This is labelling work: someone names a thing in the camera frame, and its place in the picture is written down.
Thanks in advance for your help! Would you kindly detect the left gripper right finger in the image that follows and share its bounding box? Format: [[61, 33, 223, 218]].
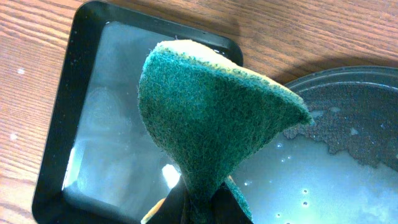
[[211, 183, 252, 224]]

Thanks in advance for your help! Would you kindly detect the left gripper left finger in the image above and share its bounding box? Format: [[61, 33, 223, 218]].
[[149, 179, 190, 224]]

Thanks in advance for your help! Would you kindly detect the green yellow sponge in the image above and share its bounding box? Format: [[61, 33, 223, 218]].
[[138, 40, 313, 223]]

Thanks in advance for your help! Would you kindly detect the black rectangular tray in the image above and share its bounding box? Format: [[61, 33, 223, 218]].
[[32, 1, 243, 223]]

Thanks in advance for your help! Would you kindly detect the black round tray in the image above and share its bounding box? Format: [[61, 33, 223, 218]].
[[233, 66, 397, 223]]

